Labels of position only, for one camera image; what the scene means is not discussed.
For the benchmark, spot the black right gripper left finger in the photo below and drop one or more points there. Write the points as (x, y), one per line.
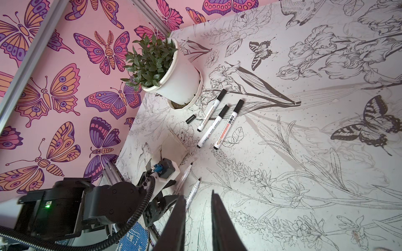
(173, 235)

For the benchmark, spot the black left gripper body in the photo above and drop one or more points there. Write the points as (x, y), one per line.
(160, 202)

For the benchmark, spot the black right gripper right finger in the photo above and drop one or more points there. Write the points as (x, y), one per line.
(224, 234)

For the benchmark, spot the white marker pen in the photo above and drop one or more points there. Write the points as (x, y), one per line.
(192, 194)
(211, 110)
(210, 130)
(229, 124)
(183, 179)

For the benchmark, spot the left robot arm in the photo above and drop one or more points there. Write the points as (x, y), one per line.
(74, 205)

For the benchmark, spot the black pen cap near pot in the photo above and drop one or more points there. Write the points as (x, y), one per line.
(190, 119)

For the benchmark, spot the blue dotted glove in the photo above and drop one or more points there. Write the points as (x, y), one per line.
(137, 239)

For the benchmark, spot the white pot saucer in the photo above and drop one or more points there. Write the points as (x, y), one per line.
(192, 98)

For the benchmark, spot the white plant pot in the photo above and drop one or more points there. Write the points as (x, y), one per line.
(180, 79)

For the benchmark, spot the green potted plant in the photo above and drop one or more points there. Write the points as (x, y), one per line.
(147, 68)

